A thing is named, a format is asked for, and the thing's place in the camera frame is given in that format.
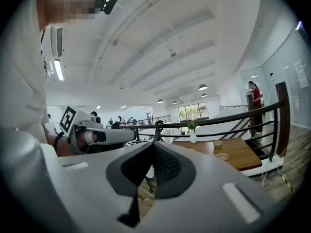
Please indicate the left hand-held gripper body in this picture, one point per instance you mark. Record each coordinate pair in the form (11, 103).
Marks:
(70, 120)

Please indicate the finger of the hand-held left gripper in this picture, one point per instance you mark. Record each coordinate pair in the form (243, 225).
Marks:
(119, 136)

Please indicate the white ceramic vase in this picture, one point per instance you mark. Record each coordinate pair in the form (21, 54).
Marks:
(193, 137)

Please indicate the white ceiling light fixture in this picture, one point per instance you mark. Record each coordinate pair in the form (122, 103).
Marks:
(58, 70)

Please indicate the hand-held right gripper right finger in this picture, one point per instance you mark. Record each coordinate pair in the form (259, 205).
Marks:
(206, 178)

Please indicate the black hanging bag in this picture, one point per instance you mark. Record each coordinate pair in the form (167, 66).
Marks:
(158, 127)

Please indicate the dark wooden post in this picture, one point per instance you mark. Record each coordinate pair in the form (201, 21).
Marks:
(283, 118)
(250, 120)

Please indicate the white air conditioner vent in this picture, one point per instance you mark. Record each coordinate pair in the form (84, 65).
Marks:
(57, 41)

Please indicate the person's head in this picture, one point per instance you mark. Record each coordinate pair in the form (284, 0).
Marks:
(63, 4)

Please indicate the person's left forearm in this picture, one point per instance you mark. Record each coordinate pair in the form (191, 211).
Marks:
(60, 147)

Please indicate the person's left hand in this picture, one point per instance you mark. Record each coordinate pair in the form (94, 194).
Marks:
(83, 141)

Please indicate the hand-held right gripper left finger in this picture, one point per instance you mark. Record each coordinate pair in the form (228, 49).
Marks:
(97, 190)

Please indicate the white paper notice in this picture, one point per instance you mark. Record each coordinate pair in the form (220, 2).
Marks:
(300, 74)

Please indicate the black curved railing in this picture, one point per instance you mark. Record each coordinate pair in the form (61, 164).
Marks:
(230, 118)

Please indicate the black head camera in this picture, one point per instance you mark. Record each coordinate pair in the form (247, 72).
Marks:
(109, 4)

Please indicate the green artificial plant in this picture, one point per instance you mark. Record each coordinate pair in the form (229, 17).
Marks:
(192, 125)

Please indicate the small wooden bowl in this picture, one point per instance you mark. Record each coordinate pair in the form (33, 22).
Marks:
(218, 144)
(222, 156)

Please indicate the yellow black striped tape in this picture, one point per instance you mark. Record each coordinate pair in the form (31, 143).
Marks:
(288, 183)

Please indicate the person's white shirt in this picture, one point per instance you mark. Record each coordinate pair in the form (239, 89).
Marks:
(19, 69)

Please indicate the black balcony railing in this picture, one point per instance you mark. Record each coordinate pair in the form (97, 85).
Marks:
(233, 107)
(155, 119)

